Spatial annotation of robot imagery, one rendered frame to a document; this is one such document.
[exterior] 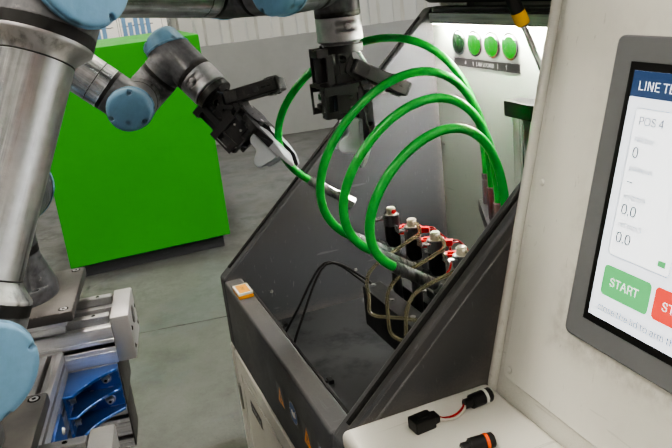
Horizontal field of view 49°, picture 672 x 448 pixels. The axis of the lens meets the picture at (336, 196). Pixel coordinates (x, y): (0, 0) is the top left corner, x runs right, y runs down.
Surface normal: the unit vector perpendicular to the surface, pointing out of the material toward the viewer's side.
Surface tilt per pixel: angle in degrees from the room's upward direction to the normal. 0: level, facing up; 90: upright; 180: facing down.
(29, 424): 0
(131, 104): 90
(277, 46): 90
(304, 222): 90
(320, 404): 0
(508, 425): 0
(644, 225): 76
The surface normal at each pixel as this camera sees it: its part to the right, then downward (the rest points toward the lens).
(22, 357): 0.75, 0.22
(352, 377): -0.11, -0.95
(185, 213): 0.35, 0.23
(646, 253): -0.92, -0.03
